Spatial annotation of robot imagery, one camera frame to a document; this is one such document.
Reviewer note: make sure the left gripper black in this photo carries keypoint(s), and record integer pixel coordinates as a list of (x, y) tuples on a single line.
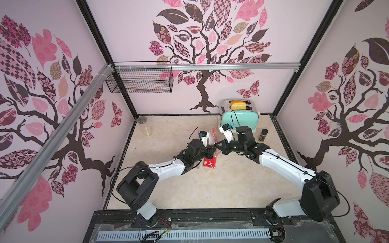
[(209, 153)]

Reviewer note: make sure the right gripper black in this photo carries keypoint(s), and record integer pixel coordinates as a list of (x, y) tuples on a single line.
[(226, 146)]

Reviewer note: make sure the red ruler set package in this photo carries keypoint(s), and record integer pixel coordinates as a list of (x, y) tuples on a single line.
[(210, 163), (213, 136)]

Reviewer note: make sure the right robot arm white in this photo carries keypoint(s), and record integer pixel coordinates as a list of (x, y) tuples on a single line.
[(319, 196)]

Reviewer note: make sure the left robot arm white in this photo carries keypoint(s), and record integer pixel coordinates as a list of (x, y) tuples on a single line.
[(138, 185)]

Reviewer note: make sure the mint green toaster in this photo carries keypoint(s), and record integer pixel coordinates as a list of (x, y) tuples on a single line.
[(237, 118)]

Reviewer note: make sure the yellow toast slice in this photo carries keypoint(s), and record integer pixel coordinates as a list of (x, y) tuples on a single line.
[(238, 105)]

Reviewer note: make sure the spice jar black lid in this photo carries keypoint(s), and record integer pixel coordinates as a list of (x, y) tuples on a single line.
[(263, 134)]

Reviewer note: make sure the clear glass jar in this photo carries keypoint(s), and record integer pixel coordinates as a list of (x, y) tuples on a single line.
[(144, 126)]

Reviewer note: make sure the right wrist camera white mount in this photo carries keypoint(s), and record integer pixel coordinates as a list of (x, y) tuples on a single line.
[(226, 130)]

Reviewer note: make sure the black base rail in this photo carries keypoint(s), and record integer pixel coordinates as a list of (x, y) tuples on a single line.
[(165, 217)]

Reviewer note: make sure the aluminium rail back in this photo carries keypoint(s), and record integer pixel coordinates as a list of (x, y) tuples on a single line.
[(207, 67)]

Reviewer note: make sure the aluminium rail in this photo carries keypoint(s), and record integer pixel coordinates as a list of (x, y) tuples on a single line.
[(30, 175), (207, 67)]

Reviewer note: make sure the white slotted cable duct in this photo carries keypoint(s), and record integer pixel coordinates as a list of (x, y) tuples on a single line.
[(182, 235)]

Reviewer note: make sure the black wire basket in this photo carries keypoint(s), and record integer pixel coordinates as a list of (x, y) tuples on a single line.
[(142, 77)]

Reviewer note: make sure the aluminium rail left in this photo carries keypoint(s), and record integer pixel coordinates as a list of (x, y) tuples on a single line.
[(30, 175)]

